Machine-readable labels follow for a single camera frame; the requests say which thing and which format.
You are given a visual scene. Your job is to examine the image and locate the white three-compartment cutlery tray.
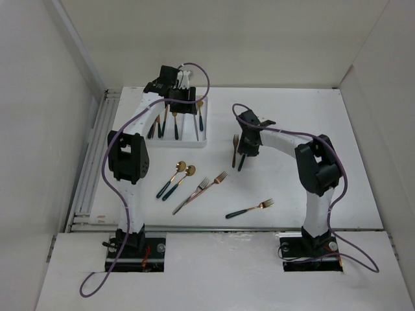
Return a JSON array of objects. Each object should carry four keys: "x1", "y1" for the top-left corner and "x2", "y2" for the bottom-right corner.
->
[{"x1": 146, "y1": 97, "x2": 209, "y2": 148}]

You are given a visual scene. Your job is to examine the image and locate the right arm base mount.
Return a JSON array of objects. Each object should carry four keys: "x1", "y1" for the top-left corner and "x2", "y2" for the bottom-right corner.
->
[{"x1": 278, "y1": 236, "x2": 343, "y2": 272}]

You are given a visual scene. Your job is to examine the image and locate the gold fork green handle front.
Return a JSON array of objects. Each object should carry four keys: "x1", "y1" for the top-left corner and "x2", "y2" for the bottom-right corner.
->
[{"x1": 225, "y1": 199, "x2": 274, "y2": 219}]

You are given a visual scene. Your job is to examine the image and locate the aluminium rail frame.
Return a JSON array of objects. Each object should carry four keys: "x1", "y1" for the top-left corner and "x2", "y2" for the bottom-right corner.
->
[{"x1": 63, "y1": 89, "x2": 121, "y2": 233}]

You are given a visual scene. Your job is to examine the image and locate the silver spoon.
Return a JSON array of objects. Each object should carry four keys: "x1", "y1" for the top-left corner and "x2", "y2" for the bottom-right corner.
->
[{"x1": 193, "y1": 115, "x2": 199, "y2": 142}]

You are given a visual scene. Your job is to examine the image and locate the gold fork green handle crossed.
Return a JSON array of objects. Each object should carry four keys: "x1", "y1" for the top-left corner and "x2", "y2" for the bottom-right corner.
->
[{"x1": 237, "y1": 154, "x2": 246, "y2": 172}]

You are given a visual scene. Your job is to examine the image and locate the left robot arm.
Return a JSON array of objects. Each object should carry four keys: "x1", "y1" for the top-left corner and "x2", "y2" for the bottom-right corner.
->
[{"x1": 101, "y1": 63, "x2": 196, "y2": 257}]

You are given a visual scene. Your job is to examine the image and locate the silver fork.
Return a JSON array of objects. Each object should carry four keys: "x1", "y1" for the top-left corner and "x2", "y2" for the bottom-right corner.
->
[{"x1": 172, "y1": 178, "x2": 209, "y2": 215}]

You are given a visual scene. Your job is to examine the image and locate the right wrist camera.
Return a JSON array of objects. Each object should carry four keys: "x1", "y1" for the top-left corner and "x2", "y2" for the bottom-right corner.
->
[{"x1": 260, "y1": 120, "x2": 276, "y2": 127}]

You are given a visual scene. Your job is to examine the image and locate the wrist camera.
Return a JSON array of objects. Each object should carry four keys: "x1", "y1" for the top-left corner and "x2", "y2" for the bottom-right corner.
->
[
  {"x1": 177, "y1": 69, "x2": 193, "y2": 89},
  {"x1": 260, "y1": 120, "x2": 276, "y2": 127}
]

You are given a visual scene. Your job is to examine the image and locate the gold spoon green handle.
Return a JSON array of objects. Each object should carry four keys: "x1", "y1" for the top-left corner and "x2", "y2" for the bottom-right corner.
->
[
  {"x1": 156, "y1": 161, "x2": 186, "y2": 199},
  {"x1": 197, "y1": 101, "x2": 204, "y2": 132},
  {"x1": 162, "y1": 165, "x2": 196, "y2": 201}
]

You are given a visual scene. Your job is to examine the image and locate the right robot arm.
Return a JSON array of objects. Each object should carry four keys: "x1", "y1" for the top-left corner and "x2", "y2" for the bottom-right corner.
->
[{"x1": 236, "y1": 109, "x2": 342, "y2": 255}]

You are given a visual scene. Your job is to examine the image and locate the copper fork green handle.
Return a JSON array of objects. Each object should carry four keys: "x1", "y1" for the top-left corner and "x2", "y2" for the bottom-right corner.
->
[{"x1": 231, "y1": 134, "x2": 239, "y2": 168}]

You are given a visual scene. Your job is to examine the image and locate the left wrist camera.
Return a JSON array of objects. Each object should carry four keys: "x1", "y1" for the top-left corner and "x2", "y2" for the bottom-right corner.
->
[{"x1": 177, "y1": 69, "x2": 193, "y2": 89}]

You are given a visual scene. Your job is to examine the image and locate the gold knife green handle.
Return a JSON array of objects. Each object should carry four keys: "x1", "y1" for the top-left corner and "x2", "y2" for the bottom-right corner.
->
[
  {"x1": 147, "y1": 121, "x2": 156, "y2": 139},
  {"x1": 161, "y1": 104, "x2": 169, "y2": 137},
  {"x1": 156, "y1": 115, "x2": 162, "y2": 139}
]

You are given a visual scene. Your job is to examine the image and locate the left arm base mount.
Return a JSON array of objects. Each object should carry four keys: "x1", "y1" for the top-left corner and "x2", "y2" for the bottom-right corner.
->
[{"x1": 102, "y1": 234, "x2": 166, "y2": 273}]

